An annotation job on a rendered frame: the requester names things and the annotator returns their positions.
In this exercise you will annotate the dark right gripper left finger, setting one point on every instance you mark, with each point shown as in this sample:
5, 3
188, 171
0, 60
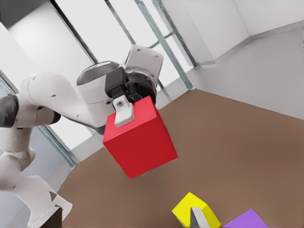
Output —
55, 219

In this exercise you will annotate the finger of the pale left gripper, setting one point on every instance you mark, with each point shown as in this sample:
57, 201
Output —
123, 111

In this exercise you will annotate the dark frame post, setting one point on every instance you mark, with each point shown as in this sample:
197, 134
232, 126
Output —
121, 21
76, 33

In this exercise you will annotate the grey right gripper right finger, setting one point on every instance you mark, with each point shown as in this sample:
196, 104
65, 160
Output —
199, 219

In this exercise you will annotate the red wooden cube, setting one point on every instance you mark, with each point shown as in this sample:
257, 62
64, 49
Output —
140, 142

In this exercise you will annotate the purple wooden cube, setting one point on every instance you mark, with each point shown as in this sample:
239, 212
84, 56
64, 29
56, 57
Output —
247, 221

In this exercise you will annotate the silver frame crossbar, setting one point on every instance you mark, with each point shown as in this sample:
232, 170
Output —
164, 39

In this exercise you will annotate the yellow wooden cube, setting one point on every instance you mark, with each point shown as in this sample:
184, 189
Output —
184, 209

